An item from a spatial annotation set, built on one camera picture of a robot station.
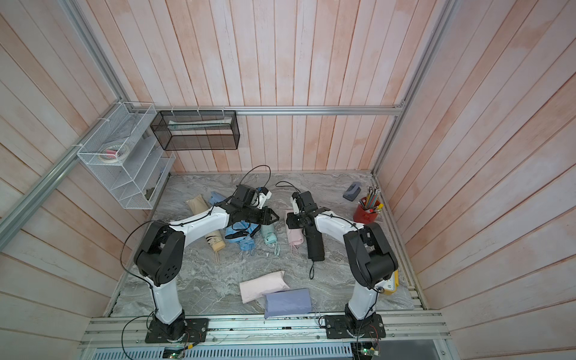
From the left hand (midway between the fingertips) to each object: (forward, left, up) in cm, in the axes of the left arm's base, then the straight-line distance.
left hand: (274, 220), depth 90 cm
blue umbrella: (-4, +13, -3) cm, 14 cm away
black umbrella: (-8, -17, -8) cm, 21 cm away
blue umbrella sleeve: (+16, +29, -6) cm, 34 cm away
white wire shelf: (+4, +49, +19) cm, 53 cm away
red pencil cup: (+4, -38, +1) cm, 38 cm away
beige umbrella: (-6, +25, -7) cm, 26 cm away
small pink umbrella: (-4, -9, -6) cm, 11 cm away
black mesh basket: (+35, +36, +19) cm, 54 cm away
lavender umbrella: (-29, -5, -7) cm, 31 cm away
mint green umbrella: (-4, +2, -6) cm, 8 cm away
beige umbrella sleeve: (+13, +37, -7) cm, 40 cm away
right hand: (+4, -7, -5) cm, 9 cm away
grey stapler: (+20, -37, -6) cm, 43 cm away
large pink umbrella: (-25, +6, -7) cm, 26 cm away
